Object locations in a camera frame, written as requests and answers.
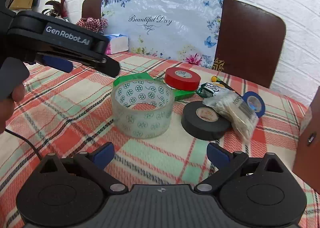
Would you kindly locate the red checkered cloth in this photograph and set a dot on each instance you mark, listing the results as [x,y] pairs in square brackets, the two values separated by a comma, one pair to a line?
[90,24]

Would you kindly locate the clear bag of cotton swabs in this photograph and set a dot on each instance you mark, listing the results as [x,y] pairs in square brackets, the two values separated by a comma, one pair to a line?
[232,110]

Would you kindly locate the floral plastic bag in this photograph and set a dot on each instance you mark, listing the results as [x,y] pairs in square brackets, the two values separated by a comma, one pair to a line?
[162,42]

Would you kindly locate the blue tape roll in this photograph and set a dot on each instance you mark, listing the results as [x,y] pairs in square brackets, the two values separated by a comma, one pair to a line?
[262,109]

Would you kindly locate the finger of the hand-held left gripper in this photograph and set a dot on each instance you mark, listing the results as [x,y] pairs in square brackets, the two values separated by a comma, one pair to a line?
[107,66]
[57,64]

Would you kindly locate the blue tissue pack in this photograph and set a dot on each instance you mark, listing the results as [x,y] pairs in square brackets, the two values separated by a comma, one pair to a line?
[117,44]

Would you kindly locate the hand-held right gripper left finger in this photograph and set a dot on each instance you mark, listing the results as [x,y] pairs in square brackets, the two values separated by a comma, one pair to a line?
[103,155]

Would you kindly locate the plaid blanket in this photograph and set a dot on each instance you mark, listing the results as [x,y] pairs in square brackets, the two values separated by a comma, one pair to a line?
[75,107]

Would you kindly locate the brown wooden headboard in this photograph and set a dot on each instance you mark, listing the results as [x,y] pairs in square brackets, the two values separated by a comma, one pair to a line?
[250,42]

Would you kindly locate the red tape roll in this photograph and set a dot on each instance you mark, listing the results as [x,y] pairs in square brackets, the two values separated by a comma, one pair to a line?
[180,84]

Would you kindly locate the black marker blue cap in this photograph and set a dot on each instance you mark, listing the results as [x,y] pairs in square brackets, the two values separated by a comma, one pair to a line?
[214,78]

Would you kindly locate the green cardboard box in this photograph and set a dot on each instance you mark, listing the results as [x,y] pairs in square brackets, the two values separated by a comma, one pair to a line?
[130,77]
[182,95]

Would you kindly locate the person's left hand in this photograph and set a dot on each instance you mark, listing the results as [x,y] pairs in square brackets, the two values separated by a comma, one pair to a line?
[7,112]

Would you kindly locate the brown cardboard storage box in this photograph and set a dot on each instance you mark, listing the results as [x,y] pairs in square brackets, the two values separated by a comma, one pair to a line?
[310,157]

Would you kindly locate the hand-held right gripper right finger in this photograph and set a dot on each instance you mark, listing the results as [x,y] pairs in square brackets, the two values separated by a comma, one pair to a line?
[217,155]

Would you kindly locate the red artificial plant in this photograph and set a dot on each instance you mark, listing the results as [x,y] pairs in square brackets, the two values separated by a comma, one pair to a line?
[62,0]

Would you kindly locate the green printed packet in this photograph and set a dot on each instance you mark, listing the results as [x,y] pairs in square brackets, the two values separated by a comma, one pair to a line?
[208,90]

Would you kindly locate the black tape roll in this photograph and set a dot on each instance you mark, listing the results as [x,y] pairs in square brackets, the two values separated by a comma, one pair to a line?
[200,130]

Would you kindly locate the clear packing tape roll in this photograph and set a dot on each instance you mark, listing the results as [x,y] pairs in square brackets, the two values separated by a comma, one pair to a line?
[140,125]

